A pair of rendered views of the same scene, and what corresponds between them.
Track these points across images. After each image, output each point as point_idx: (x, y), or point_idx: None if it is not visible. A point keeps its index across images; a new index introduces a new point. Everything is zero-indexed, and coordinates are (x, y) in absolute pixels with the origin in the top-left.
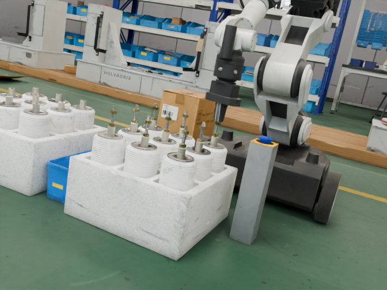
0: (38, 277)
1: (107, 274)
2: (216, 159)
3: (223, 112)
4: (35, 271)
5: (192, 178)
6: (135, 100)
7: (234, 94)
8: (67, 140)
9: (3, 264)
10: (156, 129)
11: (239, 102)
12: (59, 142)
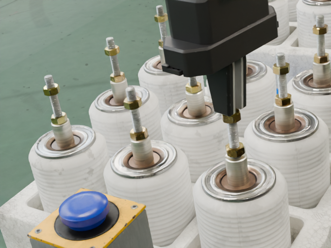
0: (2, 194)
1: (0, 242)
2: (196, 214)
3: (217, 84)
4: (13, 189)
5: (46, 193)
6: None
7: (182, 29)
8: (285, 59)
9: (30, 167)
10: (297, 87)
11: (178, 61)
12: (265, 59)
